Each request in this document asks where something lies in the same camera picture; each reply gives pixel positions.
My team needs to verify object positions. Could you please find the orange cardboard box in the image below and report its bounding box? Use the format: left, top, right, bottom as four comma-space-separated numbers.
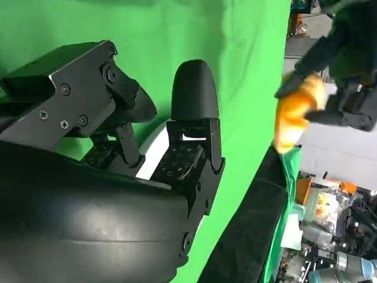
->
295, 176, 313, 205

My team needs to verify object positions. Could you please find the green table cloth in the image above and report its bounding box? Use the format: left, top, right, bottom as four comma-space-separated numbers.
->
0, 0, 304, 283

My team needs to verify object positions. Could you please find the black backdrop cloth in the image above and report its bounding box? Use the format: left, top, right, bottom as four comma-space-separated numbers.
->
203, 144, 291, 283

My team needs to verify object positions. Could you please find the clear plastic bag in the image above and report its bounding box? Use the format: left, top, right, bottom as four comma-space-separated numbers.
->
306, 188, 359, 233

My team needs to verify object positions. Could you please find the black workshop machine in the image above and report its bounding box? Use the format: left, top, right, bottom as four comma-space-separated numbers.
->
335, 188, 377, 254

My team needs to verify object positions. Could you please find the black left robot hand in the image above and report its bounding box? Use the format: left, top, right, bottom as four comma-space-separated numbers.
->
275, 0, 377, 124

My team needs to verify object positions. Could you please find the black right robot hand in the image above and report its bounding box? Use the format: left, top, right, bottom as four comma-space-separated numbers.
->
0, 40, 226, 283

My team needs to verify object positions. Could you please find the orange and white bread roll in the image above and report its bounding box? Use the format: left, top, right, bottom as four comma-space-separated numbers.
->
273, 73, 328, 154

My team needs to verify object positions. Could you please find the lilac plate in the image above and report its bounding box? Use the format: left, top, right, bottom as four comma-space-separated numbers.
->
135, 127, 207, 181

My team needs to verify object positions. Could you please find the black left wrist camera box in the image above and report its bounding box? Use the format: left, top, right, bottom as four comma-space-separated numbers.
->
338, 85, 377, 132

